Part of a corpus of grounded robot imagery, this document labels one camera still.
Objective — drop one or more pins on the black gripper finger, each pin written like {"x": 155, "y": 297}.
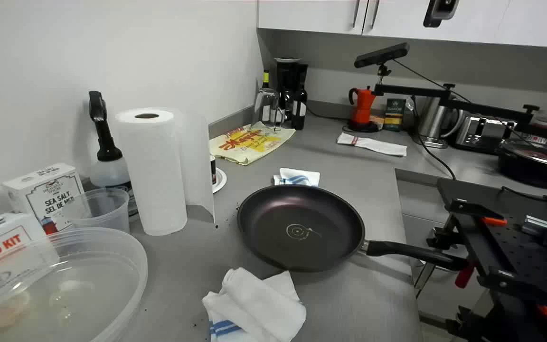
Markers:
{"x": 440, "y": 12}

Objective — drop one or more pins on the dark nonstick frying pan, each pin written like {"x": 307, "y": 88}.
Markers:
{"x": 299, "y": 230}

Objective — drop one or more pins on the white blue-striped kitchen towel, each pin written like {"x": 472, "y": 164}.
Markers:
{"x": 255, "y": 306}

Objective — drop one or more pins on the folded white blue-striped towel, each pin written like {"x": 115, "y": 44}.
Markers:
{"x": 295, "y": 177}

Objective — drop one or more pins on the white paper towel roll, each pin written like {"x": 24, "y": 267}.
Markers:
{"x": 153, "y": 172}

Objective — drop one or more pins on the silver kettle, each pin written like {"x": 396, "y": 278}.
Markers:
{"x": 436, "y": 120}

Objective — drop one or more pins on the green box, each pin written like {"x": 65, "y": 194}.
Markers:
{"x": 398, "y": 115}

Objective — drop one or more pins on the silver toaster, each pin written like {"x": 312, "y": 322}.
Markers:
{"x": 485, "y": 132}

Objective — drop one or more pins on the white folded cloth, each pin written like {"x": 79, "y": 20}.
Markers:
{"x": 371, "y": 145}

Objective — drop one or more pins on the black coffee maker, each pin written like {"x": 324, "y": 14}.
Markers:
{"x": 289, "y": 88}

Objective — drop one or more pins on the black cooking pot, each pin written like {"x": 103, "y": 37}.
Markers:
{"x": 536, "y": 162}

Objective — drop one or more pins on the small condiment bottle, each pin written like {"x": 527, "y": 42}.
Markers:
{"x": 263, "y": 101}

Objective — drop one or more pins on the yellow printed package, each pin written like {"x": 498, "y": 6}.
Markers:
{"x": 248, "y": 143}

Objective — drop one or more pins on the small white plate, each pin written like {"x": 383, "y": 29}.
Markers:
{"x": 219, "y": 181}

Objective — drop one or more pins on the black and white pump bottle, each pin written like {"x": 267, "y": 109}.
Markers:
{"x": 105, "y": 153}

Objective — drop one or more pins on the small clear plastic container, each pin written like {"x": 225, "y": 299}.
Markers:
{"x": 105, "y": 210}

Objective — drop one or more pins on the white sea salt box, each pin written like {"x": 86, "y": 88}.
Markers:
{"x": 48, "y": 196}

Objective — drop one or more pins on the large clear plastic bowl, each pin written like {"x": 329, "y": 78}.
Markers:
{"x": 90, "y": 286}

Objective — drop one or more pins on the white first aid kit box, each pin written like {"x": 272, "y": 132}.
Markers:
{"x": 1, "y": 249}

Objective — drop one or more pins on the black stereo camera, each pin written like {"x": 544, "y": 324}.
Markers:
{"x": 381, "y": 56}

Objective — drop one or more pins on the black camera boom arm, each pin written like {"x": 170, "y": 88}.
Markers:
{"x": 413, "y": 90}

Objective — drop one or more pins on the black robot mount plate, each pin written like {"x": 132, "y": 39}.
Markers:
{"x": 527, "y": 253}

